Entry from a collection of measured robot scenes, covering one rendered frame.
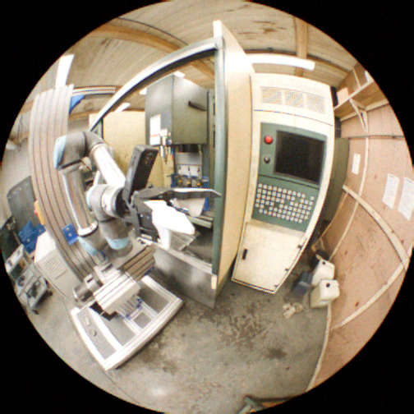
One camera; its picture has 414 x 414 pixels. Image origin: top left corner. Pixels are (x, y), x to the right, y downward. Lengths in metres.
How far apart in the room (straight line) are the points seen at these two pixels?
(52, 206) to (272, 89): 1.41
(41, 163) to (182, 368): 1.79
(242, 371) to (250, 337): 0.44
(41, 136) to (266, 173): 1.30
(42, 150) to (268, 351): 2.20
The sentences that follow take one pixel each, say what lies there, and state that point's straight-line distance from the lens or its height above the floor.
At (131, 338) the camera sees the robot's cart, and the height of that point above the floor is 0.21.
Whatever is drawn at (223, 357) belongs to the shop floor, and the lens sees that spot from 1.55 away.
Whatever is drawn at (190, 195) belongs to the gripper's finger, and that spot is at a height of 1.45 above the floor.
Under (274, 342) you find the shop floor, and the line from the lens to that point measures 1.69.
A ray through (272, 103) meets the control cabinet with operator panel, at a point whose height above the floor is 1.87.
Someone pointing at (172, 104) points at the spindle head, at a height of 1.96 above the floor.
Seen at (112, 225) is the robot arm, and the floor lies 1.37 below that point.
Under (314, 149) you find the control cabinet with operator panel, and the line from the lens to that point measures 0.91.
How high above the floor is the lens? 1.54
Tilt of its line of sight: 27 degrees down
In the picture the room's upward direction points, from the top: straight up
